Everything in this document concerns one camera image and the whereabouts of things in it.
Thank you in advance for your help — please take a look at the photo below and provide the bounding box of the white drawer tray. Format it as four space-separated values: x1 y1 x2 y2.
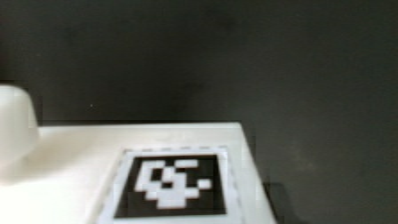
0 85 277 224

